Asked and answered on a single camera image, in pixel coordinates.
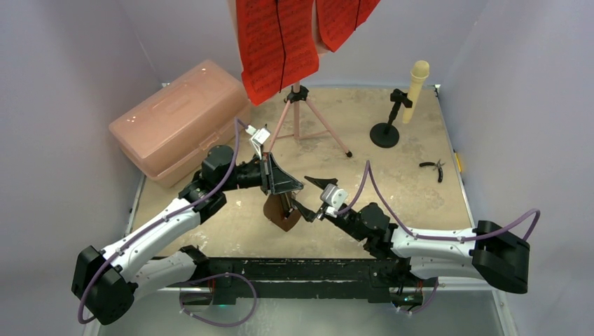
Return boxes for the black pliers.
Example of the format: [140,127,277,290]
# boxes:
[418,160,445,183]

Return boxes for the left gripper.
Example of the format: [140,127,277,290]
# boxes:
[220,152,303,195]

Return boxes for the red sheet music right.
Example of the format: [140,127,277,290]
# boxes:
[315,0,380,53]

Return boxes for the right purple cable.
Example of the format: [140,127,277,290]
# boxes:
[336,160,542,243]

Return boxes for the aluminium frame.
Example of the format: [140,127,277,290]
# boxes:
[71,178,530,325]

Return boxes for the pink tripod music stand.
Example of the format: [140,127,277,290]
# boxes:
[267,81,353,158]

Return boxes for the cream microphone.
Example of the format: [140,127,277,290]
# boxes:
[402,60,430,124]

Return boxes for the black microphone stand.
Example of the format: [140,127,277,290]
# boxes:
[369,89,413,148]

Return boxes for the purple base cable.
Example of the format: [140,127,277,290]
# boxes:
[178,273,259,329]

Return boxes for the pink plastic storage box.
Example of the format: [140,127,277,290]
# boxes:
[109,60,252,188]

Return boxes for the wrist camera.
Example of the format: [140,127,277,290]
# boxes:
[245,125,271,159]
[320,183,348,217]

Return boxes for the red sheet music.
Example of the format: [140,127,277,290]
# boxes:
[234,0,319,106]
[315,0,380,53]

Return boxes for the red sheet music left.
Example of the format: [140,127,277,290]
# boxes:
[234,0,319,106]

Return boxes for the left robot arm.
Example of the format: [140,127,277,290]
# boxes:
[71,145,303,325]

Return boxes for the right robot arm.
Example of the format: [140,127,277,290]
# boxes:
[291,177,530,294]

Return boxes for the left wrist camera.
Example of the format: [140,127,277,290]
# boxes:
[245,125,271,159]

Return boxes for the brown metronome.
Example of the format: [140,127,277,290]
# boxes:
[263,192,302,232]

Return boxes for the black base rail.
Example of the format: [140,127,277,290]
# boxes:
[193,258,421,305]

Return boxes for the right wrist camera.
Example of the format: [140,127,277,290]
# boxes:
[320,183,348,217]

